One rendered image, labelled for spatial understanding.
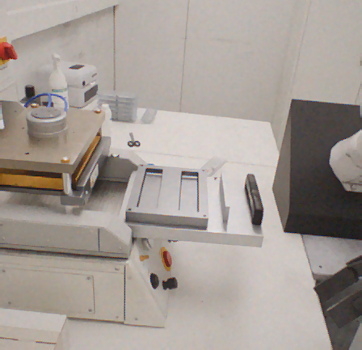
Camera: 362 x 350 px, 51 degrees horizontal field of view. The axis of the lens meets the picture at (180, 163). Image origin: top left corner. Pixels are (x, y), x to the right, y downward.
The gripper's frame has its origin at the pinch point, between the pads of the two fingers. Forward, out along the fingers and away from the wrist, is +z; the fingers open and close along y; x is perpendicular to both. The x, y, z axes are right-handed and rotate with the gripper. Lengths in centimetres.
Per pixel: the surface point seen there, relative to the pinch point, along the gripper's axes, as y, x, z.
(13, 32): -63, -128, 40
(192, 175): -23.2, -33.5, 9.1
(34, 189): 1, -46, 33
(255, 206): -12.2, -19.1, 1.0
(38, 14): -81, -142, 31
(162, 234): -7.7, -25.0, 19.2
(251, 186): -18.7, -23.1, -0.8
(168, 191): -13.6, -32.3, 14.4
